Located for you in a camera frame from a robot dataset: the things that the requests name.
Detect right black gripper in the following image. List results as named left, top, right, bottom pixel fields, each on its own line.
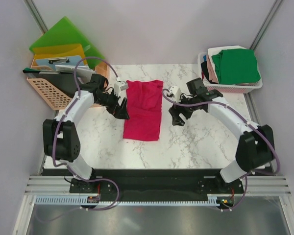
left=169, top=92, right=198, bottom=127

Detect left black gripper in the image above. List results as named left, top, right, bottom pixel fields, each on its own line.
left=96, top=89, right=129, bottom=120

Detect pink red t shirt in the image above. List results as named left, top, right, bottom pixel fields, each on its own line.
left=123, top=80, right=164, bottom=141

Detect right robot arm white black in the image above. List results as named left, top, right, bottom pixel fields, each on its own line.
left=162, top=78, right=277, bottom=193

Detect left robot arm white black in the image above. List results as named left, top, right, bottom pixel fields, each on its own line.
left=43, top=74, right=129, bottom=192

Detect white plastic laundry basket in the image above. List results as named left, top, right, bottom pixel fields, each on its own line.
left=197, top=52, right=263, bottom=94

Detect white paper documents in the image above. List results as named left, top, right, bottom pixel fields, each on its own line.
left=55, top=65, right=96, bottom=79

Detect beige t shirt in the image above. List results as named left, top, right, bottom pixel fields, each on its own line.
left=206, top=55, right=219, bottom=84

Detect black t shirt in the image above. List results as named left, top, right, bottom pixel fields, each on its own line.
left=200, top=61, right=212, bottom=83

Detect black folder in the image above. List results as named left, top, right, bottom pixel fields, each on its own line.
left=23, top=68, right=77, bottom=98

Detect peach perforated file organizer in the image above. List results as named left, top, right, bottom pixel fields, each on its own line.
left=25, top=56, right=103, bottom=110

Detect blue clipboard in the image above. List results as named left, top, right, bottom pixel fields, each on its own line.
left=36, top=55, right=82, bottom=67

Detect white t shirt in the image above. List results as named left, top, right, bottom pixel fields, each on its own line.
left=207, top=46, right=246, bottom=75

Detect green t shirt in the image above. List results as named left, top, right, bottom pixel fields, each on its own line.
left=211, top=48, right=261, bottom=85

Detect yellow plastic folder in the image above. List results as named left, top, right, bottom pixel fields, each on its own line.
left=33, top=44, right=85, bottom=68

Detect green plastic folder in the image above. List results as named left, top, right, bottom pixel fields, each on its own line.
left=29, top=17, right=104, bottom=59

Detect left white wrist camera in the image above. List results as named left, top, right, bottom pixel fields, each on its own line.
left=113, top=81, right=128, bottom=96

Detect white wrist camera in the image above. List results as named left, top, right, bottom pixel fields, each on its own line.
left=113, top=81, right=128, bottom=96
left=167, top=86, right=182, bottom=103

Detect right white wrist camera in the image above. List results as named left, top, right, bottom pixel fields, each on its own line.
left=167, top=86, right=182, bottom=103

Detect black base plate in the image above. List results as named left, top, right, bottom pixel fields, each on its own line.
left=70, top=169, right=244, bottom=202

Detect white slotted cable duct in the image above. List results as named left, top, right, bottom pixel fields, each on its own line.
left=35, top=195, right=221, bottom=207

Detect aluminium frame rail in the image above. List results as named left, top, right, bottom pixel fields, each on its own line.
left=25, top=176, right=291, bottom=196

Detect left aluminium corner post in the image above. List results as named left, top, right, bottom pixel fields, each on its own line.
left=24, top=0, right=49, bottom=34

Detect aluminium corner post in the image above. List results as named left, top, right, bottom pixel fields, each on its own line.
left=24, top=0, right=49, bottom=34
left=249, top=0, right=285, bottom=50

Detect right aluminium corner post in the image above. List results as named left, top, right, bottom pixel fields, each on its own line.
left=249, top=0, right=285, bottom=50

